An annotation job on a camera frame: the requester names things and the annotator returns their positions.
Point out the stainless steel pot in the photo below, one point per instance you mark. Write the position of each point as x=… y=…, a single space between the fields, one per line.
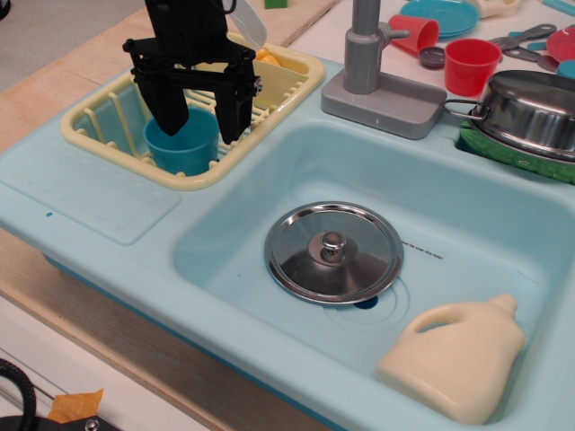
x=530 y=112

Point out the white plastic spatula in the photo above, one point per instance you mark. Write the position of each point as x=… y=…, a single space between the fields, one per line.
x=247 y=21

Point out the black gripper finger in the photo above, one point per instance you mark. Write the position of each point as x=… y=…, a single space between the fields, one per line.
x=234 y=110
x=165 y=101

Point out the grey toy utensil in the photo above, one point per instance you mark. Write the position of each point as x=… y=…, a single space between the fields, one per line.
x=512 y=42

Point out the tipped red plastic cup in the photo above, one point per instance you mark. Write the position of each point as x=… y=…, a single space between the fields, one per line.
x=423 y=33

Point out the cream toy detergent bottle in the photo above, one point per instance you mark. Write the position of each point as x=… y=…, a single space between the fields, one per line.
x=456 y=358

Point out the upright red plastic cup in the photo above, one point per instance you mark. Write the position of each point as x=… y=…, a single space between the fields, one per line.
x=469 y=63

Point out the cream toy item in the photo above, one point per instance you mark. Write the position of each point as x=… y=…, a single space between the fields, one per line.
x=491 y=8

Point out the orange tape piece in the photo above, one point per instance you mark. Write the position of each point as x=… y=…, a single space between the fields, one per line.
x=70 y=407

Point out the red plastic plate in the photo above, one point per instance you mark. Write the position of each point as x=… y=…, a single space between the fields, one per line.
x=561 y=44

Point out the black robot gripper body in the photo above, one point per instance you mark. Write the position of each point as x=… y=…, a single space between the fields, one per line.
x=195 y=46

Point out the yellow plastic utensil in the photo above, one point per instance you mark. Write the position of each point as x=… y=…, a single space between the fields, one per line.
x=264 y=55

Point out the light blue toy sink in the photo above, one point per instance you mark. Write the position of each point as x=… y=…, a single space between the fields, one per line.
x=192 y=261

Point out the grey toy faucet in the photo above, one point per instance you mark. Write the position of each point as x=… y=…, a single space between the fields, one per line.
x=362 y=93

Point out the green block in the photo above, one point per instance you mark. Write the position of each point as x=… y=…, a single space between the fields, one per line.
x=275 y=4

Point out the shiny steel pot lid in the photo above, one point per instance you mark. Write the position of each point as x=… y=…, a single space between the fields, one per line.
x=333 y=253

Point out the blue plastic plate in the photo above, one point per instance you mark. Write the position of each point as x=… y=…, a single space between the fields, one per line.
x=454 y=17

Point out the blue plastic cup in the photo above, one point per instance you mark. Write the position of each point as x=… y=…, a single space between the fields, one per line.
x=191 y=150

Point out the small grey round lid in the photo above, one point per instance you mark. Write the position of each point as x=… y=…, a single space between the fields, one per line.
x=432 y=57

